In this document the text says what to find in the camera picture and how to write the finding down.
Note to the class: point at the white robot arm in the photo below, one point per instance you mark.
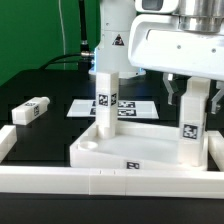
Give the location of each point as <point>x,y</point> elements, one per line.
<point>117,16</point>

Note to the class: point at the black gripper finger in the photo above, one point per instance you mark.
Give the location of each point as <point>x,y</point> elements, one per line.
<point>216,96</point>

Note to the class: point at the white marker board with tags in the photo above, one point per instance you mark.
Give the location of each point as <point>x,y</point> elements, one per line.
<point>126,109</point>

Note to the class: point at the white U-shaped fence frame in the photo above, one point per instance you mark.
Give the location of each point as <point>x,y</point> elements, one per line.
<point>123,182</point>

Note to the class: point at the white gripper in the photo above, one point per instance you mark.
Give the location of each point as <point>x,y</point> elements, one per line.
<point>156,43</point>

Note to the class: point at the white desk top tray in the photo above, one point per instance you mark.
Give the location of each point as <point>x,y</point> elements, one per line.
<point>136,146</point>

